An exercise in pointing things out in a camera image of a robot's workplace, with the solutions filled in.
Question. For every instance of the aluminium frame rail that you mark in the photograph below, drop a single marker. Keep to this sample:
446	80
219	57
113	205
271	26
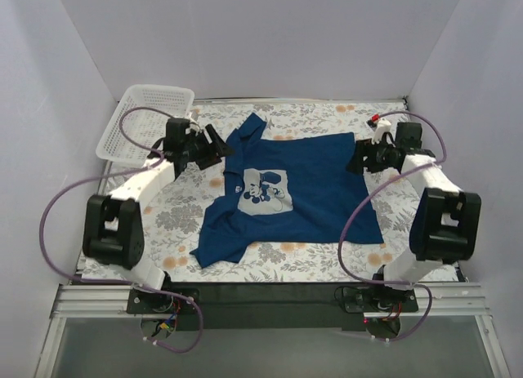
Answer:
110	301

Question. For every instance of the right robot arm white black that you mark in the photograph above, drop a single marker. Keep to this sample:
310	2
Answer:
444	227

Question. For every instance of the white plastic perforated basket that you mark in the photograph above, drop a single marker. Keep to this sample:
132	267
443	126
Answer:
134	127

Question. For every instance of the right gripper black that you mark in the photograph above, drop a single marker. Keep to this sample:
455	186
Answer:
365	157

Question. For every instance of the blue t shirt cartoon print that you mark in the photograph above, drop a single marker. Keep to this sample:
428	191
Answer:
280	191

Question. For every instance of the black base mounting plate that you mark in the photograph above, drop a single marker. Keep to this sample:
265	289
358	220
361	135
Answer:
271	305

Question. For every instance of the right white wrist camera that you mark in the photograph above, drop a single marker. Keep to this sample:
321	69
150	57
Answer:
381	126

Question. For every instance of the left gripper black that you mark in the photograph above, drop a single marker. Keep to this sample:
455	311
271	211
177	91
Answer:
207	147

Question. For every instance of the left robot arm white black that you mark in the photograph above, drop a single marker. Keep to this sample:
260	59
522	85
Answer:
113	231

